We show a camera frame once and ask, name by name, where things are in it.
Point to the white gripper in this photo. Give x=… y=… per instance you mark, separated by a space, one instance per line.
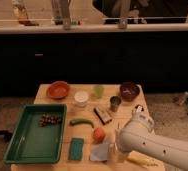
x=115 y=156

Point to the grey towel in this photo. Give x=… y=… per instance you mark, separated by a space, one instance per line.
x=100 y=153

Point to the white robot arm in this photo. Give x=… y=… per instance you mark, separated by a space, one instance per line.
x=137 y=135

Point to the green plastic tray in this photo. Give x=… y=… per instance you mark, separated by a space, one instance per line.
x=32 y=143

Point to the orange fruit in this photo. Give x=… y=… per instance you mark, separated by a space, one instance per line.
x=99 y=134

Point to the yellow corn cob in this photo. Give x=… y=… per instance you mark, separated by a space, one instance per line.
x=141 y=160

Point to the brown wooden block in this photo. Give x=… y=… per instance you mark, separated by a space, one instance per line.
x=104 y=117

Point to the teal sponge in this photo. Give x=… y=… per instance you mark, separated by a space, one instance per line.
x=76 y=149

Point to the green cucumber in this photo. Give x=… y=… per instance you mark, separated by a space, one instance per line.
x=78 y=121

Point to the metal cup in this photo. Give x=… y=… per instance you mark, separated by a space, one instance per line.
x=115 y=101

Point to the dark red bowl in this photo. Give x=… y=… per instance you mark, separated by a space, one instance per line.
x=129 y=91

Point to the light green cup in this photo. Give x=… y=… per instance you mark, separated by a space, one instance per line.
x=98 y=90

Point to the white cup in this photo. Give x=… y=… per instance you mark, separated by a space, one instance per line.
x=81 y=98

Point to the bunch of red grapes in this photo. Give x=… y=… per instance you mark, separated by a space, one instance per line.
x=47 y=119

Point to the orange bowl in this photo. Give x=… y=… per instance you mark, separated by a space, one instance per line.
x=58 y=90

